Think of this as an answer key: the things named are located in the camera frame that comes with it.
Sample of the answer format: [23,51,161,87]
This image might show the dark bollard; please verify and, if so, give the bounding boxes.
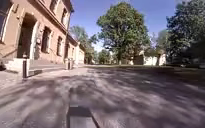
[22,58,28,79]

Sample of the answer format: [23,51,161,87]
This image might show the big dark green tree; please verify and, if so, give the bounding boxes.
[165,0,205,68]

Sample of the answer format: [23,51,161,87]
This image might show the beige low building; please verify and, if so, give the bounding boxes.
[67,34,86,66]

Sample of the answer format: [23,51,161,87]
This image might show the pale stone steps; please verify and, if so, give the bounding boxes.
[4,58,69,76]

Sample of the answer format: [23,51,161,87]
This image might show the slender green tree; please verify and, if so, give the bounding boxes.
[69,24,99,65]

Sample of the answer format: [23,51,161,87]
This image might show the grey cobblestone street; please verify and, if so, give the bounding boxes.
[0,64,205,128]

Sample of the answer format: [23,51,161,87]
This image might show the big round green tree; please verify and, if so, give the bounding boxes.
[96,1,152,66]

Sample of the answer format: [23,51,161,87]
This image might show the short post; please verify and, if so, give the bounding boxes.
[67,58,74,70]

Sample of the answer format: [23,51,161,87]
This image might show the shaded grass area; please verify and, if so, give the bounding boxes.
[89,64,205,79]

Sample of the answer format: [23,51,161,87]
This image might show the white low building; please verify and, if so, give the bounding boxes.
[128,49,168,67]

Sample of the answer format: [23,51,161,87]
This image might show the tan brick building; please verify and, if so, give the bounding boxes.
[0,0,75,73]

